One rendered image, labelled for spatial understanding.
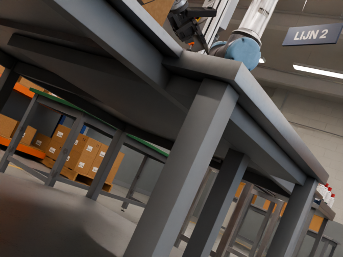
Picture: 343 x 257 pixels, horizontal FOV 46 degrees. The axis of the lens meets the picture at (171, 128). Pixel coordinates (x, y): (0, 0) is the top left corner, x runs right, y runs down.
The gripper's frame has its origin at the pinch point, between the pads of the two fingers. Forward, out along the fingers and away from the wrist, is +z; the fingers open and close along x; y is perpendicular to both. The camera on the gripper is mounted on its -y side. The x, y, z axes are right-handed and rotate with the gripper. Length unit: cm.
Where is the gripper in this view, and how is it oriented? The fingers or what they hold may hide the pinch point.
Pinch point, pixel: (204, 47)
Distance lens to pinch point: 154.9
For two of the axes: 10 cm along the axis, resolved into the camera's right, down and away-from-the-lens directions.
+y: -8.5, 5.2, 0.3
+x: 3.0, 5.3, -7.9
